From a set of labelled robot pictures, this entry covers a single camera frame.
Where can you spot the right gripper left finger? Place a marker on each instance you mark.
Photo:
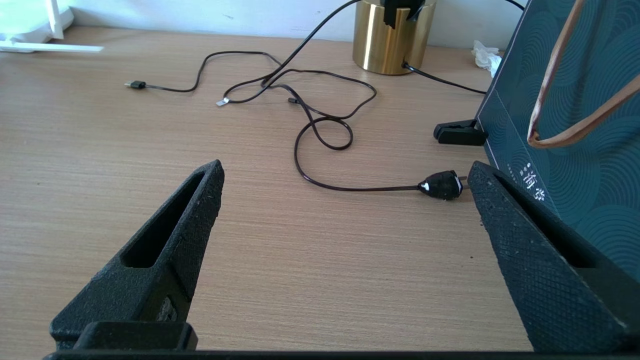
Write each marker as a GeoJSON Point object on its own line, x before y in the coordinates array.
{"type": "Point", "coordinates": [150, 280]}

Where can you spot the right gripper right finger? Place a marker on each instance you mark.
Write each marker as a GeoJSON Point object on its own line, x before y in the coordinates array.
{"type": "Point", "coordinates": [550, 285]}

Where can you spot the white wifi router with antennas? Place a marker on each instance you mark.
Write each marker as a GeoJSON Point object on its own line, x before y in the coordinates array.
{"type": "Point", "coordinates": [30, 25]}

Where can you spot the dark monitor screen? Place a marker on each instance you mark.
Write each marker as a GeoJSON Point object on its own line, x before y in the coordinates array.
{"type": "Point", "coordinates": [590, 200]}

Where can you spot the black plastic clip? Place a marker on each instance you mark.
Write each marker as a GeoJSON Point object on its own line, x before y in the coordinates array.
{"type": "Point", "coordinates": [457, 133]}

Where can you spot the crumpled white tissue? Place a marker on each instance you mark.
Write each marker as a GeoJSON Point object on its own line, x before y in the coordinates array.
{"type": "Point", "coordinates": [485, 56]}

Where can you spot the brass desk lamp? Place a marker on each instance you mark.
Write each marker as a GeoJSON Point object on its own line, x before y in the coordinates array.
{"type": "Point", "coordinates": [385, 50]}

